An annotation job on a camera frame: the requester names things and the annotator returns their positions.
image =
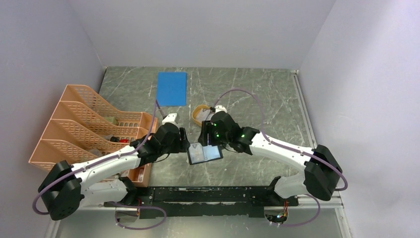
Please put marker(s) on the silver VIP card stack left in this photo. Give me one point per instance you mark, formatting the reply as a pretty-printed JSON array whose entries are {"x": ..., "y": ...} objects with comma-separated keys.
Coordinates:
[{"x": 204, "y": 115}]

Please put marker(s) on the yellow oval tray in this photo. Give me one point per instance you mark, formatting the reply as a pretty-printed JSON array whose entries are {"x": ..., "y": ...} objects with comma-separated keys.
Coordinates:
[{"x": 196, "y": 110}]

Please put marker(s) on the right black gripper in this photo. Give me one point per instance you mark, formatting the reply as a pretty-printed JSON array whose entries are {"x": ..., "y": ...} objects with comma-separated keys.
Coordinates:
[{"x": 208, "y": 127}]

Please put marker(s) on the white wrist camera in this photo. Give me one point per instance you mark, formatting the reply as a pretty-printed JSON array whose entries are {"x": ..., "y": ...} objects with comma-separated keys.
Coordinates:
[
  {"x": 220, "y": 108},
  {"x": 172, "y": 118}
]

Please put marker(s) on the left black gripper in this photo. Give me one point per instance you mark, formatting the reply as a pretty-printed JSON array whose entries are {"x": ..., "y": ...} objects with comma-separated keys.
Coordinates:
[{"x": 182, "y": 144}]

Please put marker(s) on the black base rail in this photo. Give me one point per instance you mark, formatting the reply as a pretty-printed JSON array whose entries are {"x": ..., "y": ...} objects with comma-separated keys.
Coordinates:
[{"x": 206, "y": 201}]

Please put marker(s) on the black card holder wallet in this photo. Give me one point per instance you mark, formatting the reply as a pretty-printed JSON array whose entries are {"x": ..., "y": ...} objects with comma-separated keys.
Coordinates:
[{"x": 211, "y": 153}]

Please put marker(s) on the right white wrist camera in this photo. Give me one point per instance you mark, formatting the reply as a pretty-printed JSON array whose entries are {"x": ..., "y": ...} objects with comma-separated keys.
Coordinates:
[{"x": 220, "y": 108}]

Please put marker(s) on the blue flat mat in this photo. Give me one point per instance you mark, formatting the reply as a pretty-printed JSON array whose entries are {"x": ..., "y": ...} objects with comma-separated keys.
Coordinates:
[{"x": 171, "y": 89}]

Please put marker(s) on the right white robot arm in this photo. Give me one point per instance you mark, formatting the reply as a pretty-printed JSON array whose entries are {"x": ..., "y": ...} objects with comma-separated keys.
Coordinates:
[{"x": 318, "y": 172}]

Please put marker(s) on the orange mesh file rack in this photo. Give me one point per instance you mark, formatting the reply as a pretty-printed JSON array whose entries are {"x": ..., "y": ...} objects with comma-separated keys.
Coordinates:
[{"x": 84, "y": 126}]

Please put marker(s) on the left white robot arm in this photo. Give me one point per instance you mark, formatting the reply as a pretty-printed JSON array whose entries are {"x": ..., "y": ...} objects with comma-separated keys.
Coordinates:
[{"x": 67, "y": 187}]

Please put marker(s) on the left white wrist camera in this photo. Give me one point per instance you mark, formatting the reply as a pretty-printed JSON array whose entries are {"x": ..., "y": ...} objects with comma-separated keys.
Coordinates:
[{"x": 172, "y": 118}]

